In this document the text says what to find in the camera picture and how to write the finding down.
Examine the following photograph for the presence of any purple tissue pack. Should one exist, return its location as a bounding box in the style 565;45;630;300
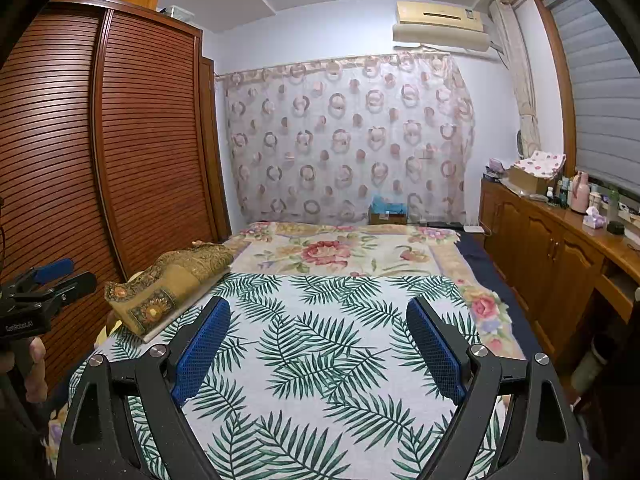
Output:
582;206;606;230

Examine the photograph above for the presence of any grey window roller blind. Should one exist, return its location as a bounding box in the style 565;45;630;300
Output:
544;0;640;194

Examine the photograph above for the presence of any floral bed blanket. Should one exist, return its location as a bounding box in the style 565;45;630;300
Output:
224;222;524;358

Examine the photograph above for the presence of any cardboard box with cloth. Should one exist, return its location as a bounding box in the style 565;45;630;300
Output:
508;151;566;194

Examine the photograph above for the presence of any circle pattern sheer curtain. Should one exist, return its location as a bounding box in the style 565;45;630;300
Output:
221;51;475;226

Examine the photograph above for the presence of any palm leaf print sheet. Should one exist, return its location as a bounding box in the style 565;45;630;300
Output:
67;271;507;480

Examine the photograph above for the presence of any blue tissue box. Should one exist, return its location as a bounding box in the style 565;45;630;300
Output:
368;195;408;226

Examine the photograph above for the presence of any beige tied side curtain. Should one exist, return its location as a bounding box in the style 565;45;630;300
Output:
489;0;540;158

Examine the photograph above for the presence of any pink kettle jug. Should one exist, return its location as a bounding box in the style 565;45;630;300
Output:
570;171;590;214

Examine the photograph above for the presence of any wall air conditioner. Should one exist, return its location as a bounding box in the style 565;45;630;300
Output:
393;1;491;52

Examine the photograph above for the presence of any golden brown patterned garment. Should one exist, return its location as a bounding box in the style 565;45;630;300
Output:
104;242;233;342

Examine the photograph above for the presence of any navy blue mattress sheet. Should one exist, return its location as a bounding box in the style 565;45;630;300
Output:
456;232;541;359

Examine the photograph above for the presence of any wooden louvered wardrobe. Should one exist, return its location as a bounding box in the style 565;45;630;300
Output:
0;0;234;396

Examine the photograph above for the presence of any long wooden sideboard cabinet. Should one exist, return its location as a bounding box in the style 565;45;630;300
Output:
478;179;639;366

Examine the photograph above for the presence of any person left hand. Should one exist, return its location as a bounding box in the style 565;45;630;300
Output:
1;337;48;404

